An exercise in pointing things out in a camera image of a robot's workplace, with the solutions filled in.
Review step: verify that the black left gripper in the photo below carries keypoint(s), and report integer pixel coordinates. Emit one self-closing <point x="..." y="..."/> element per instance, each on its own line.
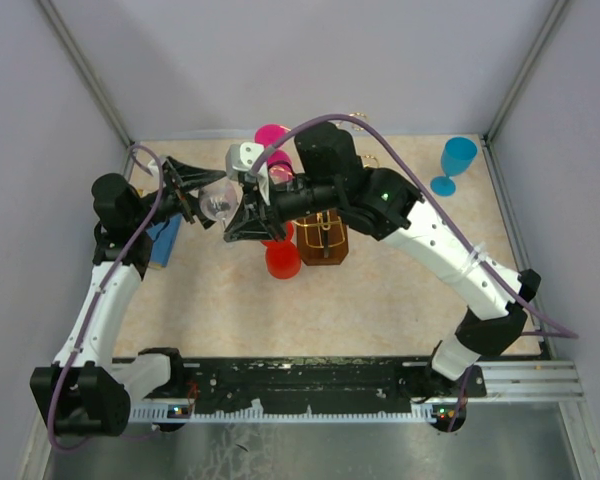
<point x="187" y="177"/>

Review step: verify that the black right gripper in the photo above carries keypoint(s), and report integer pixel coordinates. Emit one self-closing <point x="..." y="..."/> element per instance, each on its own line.
<point x="254" y="220"/>

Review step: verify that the clear wine glass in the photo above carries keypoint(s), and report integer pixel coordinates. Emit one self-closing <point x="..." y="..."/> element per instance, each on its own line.
<point x="219" y="202"/>

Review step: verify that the magenta plastic wine glass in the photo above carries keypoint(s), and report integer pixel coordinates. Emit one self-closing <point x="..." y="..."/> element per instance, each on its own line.
<point x="278" y="164"/>

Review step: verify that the cyan plastic wine glass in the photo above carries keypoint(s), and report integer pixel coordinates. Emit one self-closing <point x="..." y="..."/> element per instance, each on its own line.
<point x="456" y="158"/>

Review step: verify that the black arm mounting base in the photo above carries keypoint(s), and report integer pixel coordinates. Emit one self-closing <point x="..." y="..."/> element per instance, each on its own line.
<point x="309" y="390"/>

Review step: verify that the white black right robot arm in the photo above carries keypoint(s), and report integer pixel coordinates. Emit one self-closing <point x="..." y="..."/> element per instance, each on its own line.
<point x="383" y="204"/>

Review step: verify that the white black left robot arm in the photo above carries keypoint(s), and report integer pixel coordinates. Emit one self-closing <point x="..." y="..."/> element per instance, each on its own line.
<point x="79" y="394"/>

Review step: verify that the red plastic wine glass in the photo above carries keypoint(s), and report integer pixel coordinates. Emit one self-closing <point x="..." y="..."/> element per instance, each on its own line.
<point x="282" y="258"/>

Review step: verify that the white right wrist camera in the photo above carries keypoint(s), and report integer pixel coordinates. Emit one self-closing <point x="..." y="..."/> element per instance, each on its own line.
<point x="240" y="167"/>

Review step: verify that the gold wire wine glass rack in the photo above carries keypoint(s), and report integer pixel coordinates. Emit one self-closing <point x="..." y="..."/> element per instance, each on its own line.
<point x="330" y="225"/>

